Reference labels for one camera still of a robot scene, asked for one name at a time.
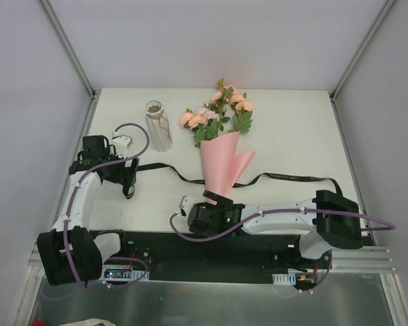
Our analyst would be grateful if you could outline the pink wrapping paper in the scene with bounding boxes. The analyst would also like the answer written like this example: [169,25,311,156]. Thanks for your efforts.
[200,132,255,197]

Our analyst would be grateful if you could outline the pink rose stem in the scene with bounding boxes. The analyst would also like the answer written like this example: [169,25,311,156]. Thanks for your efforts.
[228,91,253,134]
[209,79,237,132]
[179,107,223,148]

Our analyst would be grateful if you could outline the black gold-lettered ribbon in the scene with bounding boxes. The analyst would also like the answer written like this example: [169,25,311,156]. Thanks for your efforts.
[137,162,343,196]

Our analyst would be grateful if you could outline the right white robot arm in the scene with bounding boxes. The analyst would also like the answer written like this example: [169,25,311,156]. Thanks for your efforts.
[179,190,363,268]

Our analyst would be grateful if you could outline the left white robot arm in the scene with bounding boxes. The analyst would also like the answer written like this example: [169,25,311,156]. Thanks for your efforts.
[37,132,139,286]

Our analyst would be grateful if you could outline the white ribbed ceramic vase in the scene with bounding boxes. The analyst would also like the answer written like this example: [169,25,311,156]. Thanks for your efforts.
[144,100,173,152]

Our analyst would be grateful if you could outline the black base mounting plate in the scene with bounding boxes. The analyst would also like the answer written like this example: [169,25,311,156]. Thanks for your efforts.
[107,232,330,284]

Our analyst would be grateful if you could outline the left circuit board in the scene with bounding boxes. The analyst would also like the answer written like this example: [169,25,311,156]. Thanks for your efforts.
[101,268,150,282]

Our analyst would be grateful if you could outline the circuit board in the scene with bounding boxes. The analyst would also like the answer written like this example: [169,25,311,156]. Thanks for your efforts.
[272,272,318,286]
[101,268,150,282]

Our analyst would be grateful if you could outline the right circuit board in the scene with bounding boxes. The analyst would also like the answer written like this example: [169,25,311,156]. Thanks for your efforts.
[272,272,318,286]

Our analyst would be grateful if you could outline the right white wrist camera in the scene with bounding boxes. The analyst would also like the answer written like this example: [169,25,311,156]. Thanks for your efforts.
[178,196,194,217]

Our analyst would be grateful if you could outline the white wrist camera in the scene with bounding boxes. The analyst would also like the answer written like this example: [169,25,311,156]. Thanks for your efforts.
[111,131,133,158]
[178,196,194,217]

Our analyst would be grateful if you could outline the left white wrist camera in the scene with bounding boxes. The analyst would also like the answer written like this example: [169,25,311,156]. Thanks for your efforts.
[111,131,133,158]

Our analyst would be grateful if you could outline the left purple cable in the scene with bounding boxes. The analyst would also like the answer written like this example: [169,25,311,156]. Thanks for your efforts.
[40,122,152,302]

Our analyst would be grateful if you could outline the left aluminium frame post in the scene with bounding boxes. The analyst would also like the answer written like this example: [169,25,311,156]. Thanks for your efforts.
[37,0,97,99]

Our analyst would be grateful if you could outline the aluminium frame post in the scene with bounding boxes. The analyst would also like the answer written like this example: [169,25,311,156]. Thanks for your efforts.
[330,0,398,103]
[37,0,97,99]

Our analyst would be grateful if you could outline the right aluminium frame post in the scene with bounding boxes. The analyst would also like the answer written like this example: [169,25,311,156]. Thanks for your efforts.
[330,0,398,103]

